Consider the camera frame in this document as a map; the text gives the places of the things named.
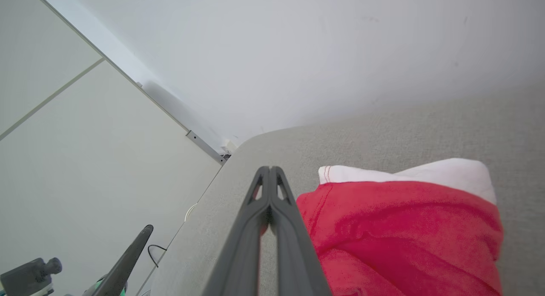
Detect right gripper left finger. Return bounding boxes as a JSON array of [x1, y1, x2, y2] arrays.
[[202, 166, 271, 296]]

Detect grey fabric sofa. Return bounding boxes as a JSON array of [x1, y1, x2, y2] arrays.
[[149, 85, 545, 296]]

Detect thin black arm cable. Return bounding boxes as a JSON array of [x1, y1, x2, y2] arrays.
[[147, 244, 167, 268]]

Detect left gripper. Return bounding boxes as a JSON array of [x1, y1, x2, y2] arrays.
[[82, 224, 154, 296]]

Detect red shorts with white stripe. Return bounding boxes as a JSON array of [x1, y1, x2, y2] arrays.
[[296, 158, 504, 296]]

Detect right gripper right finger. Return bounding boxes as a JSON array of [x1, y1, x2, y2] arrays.
[[270, 167, 333, 296]]

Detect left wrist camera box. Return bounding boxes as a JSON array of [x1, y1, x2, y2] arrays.
[[0, 257, 63, 296]]

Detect small white floor box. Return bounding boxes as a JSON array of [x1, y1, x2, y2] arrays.
[[220, 138, 238, 157]]

